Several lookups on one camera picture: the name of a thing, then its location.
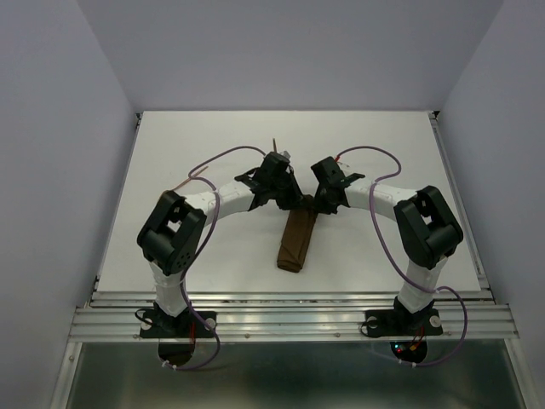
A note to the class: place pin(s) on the brown cloth napkin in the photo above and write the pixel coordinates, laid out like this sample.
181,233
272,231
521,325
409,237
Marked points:
296,237

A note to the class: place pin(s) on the aluminium rail frame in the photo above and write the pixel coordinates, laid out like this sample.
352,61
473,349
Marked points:
289,349

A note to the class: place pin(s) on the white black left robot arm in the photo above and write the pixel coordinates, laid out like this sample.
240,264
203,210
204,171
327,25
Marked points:
179,226

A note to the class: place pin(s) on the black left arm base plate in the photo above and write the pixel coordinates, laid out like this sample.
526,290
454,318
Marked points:
156,325

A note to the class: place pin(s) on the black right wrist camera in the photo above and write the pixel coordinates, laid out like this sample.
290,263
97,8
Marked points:
327,171

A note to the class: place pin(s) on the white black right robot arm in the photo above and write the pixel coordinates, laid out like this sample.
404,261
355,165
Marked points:
428,229

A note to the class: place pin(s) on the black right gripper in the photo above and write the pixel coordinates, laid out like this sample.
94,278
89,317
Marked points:
322,207

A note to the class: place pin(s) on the brown wooden fork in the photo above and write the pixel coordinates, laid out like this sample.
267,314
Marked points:
193,175

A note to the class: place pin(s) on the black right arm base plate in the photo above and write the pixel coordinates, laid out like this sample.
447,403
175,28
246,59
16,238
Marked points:
394,323

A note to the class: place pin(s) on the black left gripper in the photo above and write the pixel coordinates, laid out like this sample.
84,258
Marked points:
295,197

